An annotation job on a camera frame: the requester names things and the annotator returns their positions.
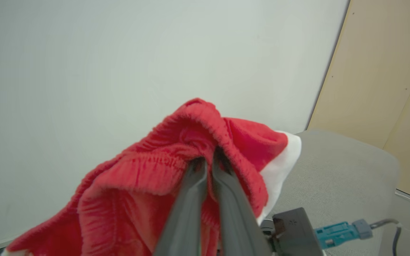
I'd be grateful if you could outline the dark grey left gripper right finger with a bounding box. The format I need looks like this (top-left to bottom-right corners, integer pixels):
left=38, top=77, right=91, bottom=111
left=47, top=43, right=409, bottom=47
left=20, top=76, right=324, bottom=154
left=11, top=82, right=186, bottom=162
left=211, top=149, right=272, bottom=256

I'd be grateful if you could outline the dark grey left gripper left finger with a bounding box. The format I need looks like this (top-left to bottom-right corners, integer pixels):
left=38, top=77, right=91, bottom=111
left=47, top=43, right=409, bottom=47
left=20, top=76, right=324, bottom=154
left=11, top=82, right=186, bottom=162
left=154, top=158, right=208, bottom=256

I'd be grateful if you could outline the red and white fleece garment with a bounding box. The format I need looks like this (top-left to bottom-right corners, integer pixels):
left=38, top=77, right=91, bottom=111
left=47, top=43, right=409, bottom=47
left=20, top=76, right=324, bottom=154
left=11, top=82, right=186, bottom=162
left=1, top=98, right=302, bottom=256

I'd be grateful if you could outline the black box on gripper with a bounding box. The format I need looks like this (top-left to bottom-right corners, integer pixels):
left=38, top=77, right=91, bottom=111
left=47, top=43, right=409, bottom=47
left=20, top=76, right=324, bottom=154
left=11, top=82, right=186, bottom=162
left=261, top=208, right=324, bottom=256

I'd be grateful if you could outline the grey fabric sofa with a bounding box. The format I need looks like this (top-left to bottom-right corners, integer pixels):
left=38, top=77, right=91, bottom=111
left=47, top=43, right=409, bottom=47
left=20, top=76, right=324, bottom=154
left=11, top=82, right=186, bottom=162
left=264, top=129, right=410, bottom=256

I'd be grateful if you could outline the teal cable connector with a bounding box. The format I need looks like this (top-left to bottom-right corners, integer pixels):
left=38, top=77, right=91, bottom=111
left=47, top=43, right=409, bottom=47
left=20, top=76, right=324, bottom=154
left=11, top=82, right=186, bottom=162
left=315, top=219, right=373, bottom=249

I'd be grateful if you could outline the grey cable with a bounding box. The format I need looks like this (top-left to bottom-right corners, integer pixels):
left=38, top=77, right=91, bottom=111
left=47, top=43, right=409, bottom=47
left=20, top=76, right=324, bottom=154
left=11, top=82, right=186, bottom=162
left=369, top=219, right=402, bottom=256

